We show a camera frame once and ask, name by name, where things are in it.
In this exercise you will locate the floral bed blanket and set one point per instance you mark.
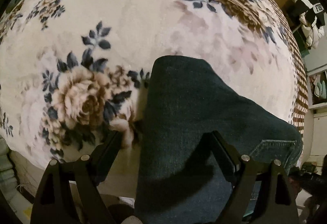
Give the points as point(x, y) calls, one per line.
point(70, 68)

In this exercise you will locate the plaid grey fabric stack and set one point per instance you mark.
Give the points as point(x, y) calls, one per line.
point(8, 179)

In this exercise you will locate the white wardrobe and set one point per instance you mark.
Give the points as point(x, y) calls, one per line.
point(315, 119)

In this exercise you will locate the dark blue denim jeans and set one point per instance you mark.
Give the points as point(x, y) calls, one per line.
point(179, 179)

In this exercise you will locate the brown checkered bed sheet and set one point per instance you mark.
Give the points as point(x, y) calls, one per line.
point(301, 103)

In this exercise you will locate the chair piled with clothes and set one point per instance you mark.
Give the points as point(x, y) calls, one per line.
point(308, 16)

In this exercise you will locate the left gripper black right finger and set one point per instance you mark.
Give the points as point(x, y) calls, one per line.
point(261, 191)

